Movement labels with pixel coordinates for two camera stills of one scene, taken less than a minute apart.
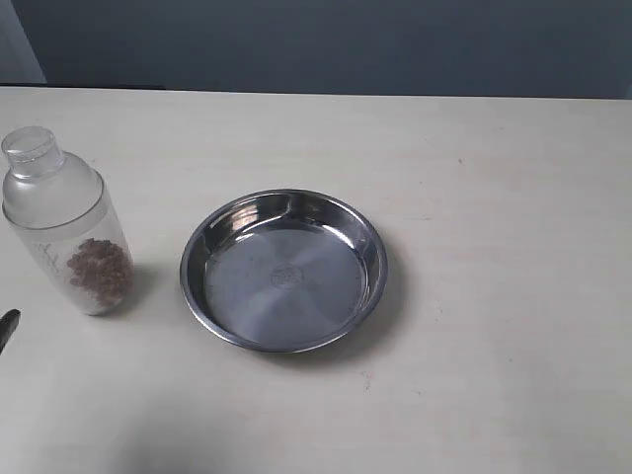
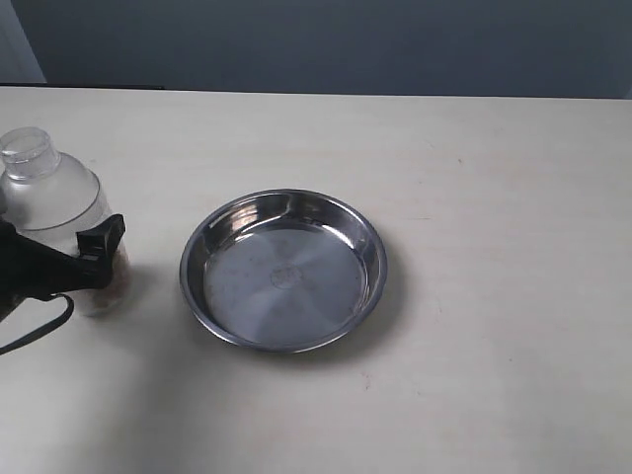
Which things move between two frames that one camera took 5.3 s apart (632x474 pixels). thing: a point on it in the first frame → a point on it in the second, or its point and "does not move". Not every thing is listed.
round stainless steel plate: (285, 270) does not move
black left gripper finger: (8, 323) → (31, 268)
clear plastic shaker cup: (57, 205) does not move
